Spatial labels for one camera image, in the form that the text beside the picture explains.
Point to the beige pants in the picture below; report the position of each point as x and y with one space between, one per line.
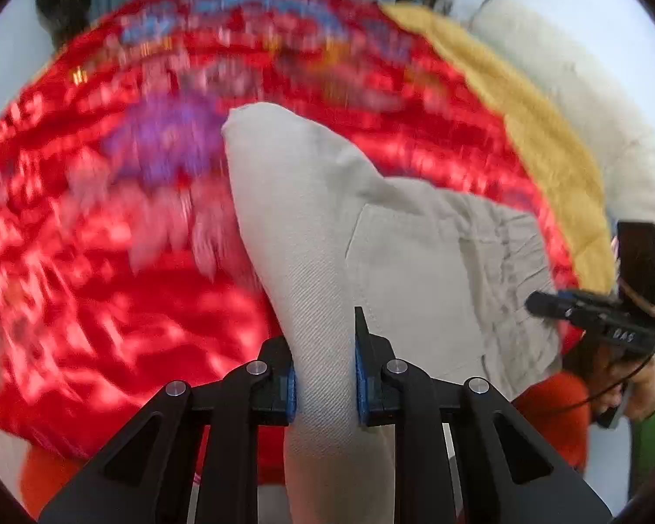
316 229

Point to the person's right hand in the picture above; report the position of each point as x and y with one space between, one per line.
641 387

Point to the orange bed sheet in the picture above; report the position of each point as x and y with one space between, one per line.
551 409

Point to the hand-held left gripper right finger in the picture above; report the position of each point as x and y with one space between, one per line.
360 387

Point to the yellow knitted blanket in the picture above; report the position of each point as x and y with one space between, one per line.
524 109

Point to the black hanging garment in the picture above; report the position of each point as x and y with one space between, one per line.
65 5

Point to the red floral satin bedspread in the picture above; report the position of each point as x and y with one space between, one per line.
114 311

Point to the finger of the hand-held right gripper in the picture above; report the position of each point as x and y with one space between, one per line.
548 304

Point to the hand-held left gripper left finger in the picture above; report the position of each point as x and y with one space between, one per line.
291 393

